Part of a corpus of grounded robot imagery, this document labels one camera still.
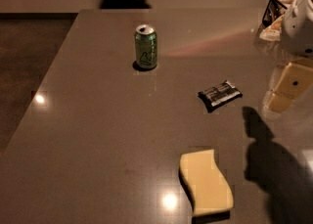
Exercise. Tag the snack bag on right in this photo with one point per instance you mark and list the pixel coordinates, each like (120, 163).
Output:
(272, 19)

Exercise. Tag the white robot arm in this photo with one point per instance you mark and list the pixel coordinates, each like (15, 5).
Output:
(289, 27)

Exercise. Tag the green soda can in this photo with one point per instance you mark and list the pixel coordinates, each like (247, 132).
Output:
(146, 46)

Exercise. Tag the black rxbar chocolate wrapper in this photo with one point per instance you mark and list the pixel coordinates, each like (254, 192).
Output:
(219, 95)

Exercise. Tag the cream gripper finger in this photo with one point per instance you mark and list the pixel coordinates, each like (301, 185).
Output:
(287, 83)

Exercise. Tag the yellow sponge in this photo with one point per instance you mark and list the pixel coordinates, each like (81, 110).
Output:
(210, 192)

